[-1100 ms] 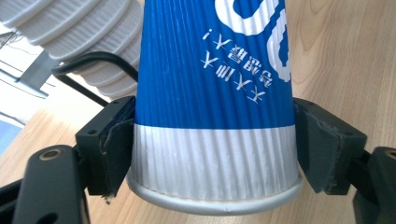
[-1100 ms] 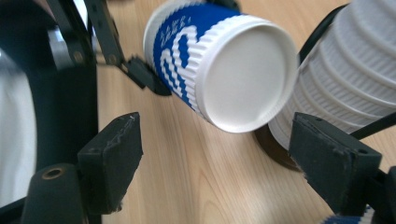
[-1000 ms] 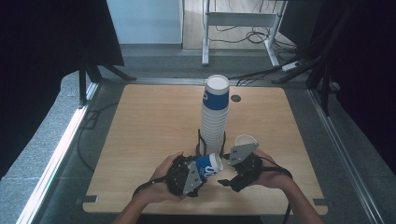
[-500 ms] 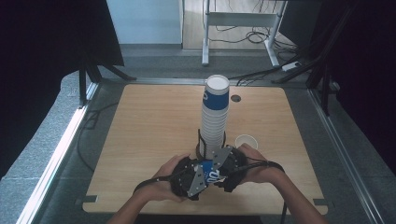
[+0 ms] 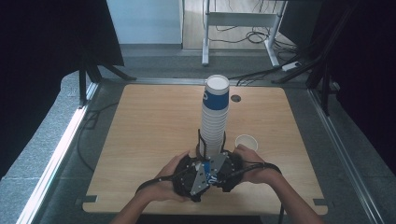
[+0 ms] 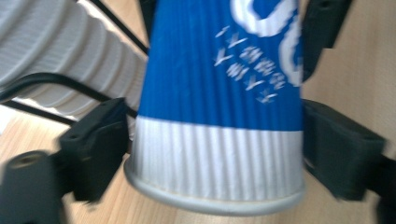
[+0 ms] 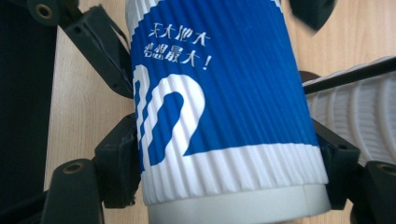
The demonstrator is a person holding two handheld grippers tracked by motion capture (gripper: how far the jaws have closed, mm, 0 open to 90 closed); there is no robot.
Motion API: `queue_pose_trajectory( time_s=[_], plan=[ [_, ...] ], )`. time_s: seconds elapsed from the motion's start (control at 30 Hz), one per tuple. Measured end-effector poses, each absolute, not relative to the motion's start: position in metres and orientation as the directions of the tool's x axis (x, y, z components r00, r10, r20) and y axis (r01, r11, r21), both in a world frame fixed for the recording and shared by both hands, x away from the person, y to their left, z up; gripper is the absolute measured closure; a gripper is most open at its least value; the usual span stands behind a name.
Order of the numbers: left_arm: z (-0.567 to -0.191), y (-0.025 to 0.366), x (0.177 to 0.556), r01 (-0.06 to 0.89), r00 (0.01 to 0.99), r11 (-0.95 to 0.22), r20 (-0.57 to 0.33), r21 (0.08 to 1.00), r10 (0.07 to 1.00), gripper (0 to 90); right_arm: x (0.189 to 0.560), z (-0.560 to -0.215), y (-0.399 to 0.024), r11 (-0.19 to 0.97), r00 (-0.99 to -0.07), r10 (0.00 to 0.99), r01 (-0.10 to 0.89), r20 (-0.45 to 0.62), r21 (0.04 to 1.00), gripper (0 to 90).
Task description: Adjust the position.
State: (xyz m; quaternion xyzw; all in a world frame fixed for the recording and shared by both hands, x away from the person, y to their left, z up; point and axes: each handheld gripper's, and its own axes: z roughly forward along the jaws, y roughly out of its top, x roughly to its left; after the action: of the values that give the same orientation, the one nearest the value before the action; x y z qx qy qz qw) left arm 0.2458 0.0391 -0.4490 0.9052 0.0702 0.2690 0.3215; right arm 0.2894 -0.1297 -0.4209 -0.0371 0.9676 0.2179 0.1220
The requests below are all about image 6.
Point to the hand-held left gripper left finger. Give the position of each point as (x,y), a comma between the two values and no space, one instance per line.
(99,146)

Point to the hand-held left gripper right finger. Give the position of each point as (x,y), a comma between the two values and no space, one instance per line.
(339,149)

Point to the stack of ribbed paper cups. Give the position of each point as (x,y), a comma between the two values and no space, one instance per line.
(62,40)

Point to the blue and white paper cup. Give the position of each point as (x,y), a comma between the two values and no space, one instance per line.
(218,93)

